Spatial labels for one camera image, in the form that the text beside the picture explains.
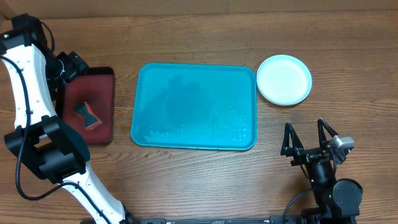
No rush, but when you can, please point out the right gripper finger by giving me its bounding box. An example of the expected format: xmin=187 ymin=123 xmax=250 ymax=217
xmin=280 ymin=123 xmax=303 ymax=155
xmin=317 ymin=118 xmax=338 ymax=149

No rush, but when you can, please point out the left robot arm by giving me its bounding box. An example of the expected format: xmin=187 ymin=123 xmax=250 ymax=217
xmin=1 ymin=14 xmax=135 ymax=223

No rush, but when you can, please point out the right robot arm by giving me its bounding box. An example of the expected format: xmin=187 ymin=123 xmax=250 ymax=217
xmin=280 ymin=118 xmax=363 ymax=223

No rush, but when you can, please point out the dark red black-rimmed tray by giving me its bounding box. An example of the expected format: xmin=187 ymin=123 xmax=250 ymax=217
xmin=56 ymin=67 xmax=116 ymax=144

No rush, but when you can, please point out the red and green sponge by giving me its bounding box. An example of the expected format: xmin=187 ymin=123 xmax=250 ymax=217
xmin=73 ymin=101 xmax=102 ymax=130

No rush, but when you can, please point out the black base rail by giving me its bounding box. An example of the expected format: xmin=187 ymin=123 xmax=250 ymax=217
xmin=111 ymin=215 xmax=357 ymax=224

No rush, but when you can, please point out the teal plastic tray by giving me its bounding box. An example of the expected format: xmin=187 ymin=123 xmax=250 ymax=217
xmin=131 ymin=63 xmax=257 ymax=151

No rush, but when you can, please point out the light blue plate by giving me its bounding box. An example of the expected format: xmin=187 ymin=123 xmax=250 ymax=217
xmin=257 ymin=55 xmax=312 ymax=106

